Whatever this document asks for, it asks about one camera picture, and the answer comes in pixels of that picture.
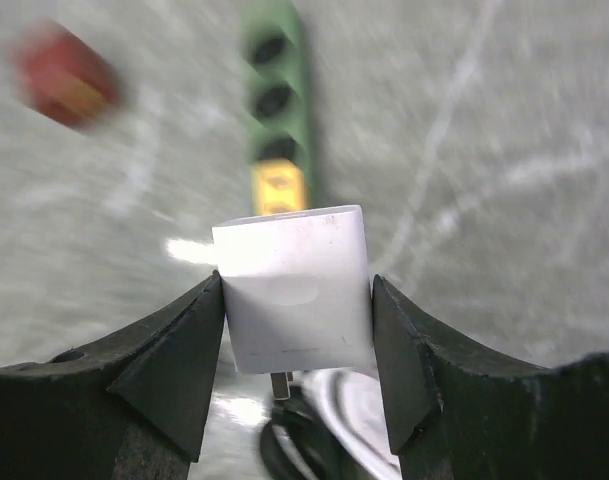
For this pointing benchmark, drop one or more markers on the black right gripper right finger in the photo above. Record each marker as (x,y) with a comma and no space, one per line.
(456,409)

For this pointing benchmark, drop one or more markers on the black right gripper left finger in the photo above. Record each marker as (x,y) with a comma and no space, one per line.
(131,405)

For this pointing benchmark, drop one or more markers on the white plug adapter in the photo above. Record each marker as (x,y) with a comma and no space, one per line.
(297,292)

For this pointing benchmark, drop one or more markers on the yellow plug adapter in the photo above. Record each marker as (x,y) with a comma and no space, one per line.
(278,186)

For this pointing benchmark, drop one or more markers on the green power strip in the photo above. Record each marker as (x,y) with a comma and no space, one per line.
(276,81)

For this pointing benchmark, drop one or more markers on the red plug adapter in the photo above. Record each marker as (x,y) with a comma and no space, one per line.
(63,78)

